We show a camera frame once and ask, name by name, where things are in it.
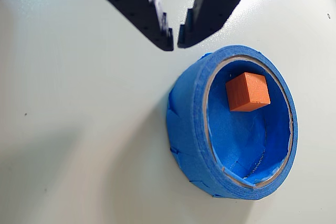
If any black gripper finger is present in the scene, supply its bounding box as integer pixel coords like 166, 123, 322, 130
70, 0, 175, 52
177, 0, 287, 49

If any small cube block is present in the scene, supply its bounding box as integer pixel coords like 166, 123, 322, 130
225, 71, 271, 112

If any blue tape roll bin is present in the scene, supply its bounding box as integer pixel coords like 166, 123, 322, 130
165, 45, 299, 200

